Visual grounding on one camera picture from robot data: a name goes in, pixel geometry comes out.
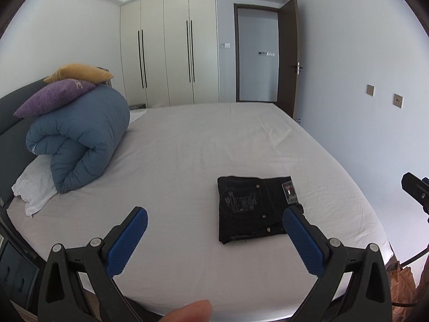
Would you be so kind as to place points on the bed with white sheet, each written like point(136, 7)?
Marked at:
point(201, 147)

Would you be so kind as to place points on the square wall socket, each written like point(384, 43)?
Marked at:
point(370, 90)
point(398, 101)

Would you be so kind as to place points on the dark nightstand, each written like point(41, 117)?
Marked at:
point(16, 271)

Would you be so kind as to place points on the rolled blue duvet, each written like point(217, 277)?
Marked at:
point(83, 134)

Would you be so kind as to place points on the purple pillow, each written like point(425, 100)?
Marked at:
point(53, 97)

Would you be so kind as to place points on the dark grey headboard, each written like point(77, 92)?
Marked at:
point(10, 134)

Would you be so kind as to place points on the orange bag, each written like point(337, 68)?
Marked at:
point(404, 283)

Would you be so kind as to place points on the white wall switch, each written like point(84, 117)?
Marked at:
point(225, 45)

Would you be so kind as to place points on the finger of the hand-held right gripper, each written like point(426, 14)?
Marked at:
point(415, 187)

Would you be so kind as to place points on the cream wardrobe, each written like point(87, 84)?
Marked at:
point(167, 50)

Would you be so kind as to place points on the black denim pants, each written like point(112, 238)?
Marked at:
point(248, 208)

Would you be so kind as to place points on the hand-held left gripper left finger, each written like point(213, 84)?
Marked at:
point(129, 238)

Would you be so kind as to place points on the dark door frame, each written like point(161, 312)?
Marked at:
point(236, 53)

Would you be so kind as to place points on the yellow pillow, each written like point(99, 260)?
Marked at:
point(80, 73)

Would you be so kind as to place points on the white pillow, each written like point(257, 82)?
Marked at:
point(135, 115)
point(33, 187)

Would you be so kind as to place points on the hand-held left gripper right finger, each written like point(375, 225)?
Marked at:
point(303, 241)

